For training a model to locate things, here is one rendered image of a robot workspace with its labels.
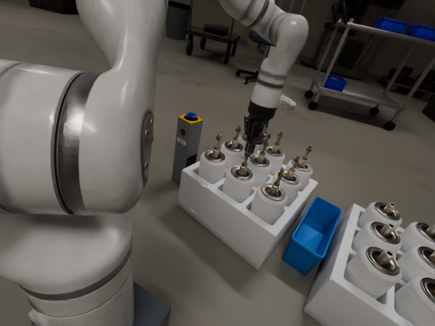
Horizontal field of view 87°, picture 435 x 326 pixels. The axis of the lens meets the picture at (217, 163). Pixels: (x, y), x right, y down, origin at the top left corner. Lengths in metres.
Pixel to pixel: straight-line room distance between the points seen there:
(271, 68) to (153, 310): 0.53
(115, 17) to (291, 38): 0.41
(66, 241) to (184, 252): 0.63
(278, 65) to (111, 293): 0.53
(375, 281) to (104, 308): 0.59
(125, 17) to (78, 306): 0.24
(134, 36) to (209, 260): 0.71
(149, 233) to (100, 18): 0.71
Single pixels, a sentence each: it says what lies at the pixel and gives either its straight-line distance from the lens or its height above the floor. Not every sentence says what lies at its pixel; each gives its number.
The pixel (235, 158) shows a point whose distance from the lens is 0.86.
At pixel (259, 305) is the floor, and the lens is 0.79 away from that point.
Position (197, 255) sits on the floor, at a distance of 0.82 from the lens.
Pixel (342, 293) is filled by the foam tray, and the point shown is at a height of 0.16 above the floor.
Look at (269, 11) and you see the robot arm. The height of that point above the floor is 0.69.
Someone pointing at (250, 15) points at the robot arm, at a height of 0.68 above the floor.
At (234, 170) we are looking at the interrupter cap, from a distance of 0.75.
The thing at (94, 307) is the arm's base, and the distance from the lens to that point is 0.26.
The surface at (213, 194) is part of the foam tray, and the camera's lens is 0.76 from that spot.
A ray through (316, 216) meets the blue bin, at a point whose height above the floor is 0.03.
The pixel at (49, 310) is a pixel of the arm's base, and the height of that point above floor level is 0.45.
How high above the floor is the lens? 0.68
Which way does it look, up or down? 33 degrees down
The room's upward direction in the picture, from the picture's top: 13 degrees clockwise
